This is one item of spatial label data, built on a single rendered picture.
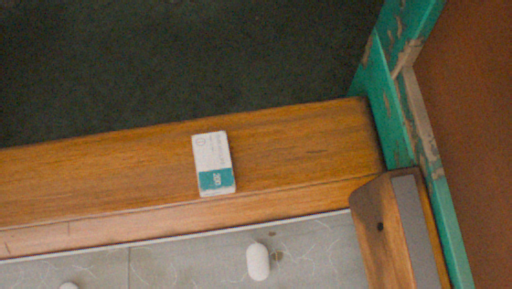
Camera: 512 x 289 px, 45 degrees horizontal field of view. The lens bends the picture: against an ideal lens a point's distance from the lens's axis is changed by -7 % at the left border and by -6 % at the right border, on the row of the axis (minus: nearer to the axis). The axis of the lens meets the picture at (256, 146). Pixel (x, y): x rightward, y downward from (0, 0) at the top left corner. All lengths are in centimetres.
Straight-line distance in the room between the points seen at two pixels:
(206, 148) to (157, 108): 90
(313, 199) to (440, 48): 22
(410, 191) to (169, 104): 103
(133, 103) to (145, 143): 88
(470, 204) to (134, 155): 34
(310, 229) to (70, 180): 25
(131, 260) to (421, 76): 34
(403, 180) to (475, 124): 10
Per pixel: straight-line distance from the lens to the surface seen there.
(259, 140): 68
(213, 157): 65
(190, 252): 67
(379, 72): 67
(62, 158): 69
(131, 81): 159
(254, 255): 65
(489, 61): 48
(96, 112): 156
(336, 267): 68
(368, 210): 61
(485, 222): 52
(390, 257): 58
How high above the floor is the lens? 139
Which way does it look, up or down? 68 degrees down
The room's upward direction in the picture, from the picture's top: 9 degrees clockwise
